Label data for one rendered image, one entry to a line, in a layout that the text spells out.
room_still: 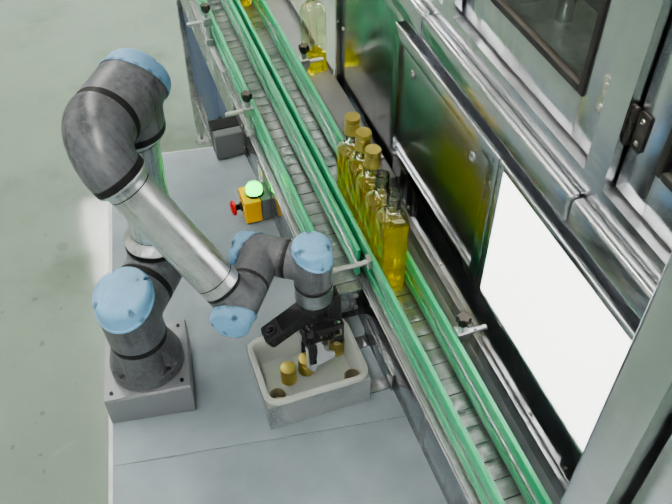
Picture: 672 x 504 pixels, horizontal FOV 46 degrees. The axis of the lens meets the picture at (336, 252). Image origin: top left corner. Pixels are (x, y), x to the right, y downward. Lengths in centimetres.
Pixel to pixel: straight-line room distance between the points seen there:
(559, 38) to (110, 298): 91
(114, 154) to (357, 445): 78
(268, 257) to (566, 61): 62
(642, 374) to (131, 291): 116
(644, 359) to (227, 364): 137
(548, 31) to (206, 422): 102
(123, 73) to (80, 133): 13
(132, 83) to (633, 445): 98
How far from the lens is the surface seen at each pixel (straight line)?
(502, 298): 154
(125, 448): 173
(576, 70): 126
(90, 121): 127
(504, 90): 142
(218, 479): 166
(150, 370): 165
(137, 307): 153
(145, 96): 134
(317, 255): 144
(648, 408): 54
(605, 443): 60
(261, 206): 206
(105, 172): 127
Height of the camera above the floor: 221
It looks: 47 degrees down
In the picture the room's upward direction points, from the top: straight up
